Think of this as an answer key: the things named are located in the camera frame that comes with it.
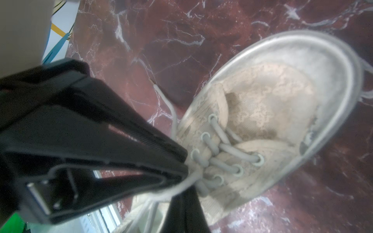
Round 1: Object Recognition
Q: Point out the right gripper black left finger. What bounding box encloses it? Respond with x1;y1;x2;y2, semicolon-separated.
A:
160;193;185;233

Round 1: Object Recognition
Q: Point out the aluminium front rail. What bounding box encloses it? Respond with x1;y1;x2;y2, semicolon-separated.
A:
29;170;123;233

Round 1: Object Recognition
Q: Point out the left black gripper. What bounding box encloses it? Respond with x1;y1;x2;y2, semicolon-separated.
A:
0;58;188;225

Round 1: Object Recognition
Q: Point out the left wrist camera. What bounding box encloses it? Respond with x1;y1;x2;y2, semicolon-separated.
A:
1;1;54;78

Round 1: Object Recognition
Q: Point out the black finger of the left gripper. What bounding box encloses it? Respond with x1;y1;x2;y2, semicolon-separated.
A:
17;158;188;224

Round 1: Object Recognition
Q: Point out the green plastic basket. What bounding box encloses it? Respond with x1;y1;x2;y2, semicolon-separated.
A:
1;213;26;233

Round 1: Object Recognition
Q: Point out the beige sneaker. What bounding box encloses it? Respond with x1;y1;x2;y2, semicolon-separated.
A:
115;30;364;233

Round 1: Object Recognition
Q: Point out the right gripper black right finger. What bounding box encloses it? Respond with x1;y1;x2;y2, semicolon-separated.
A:
185;186;210;233

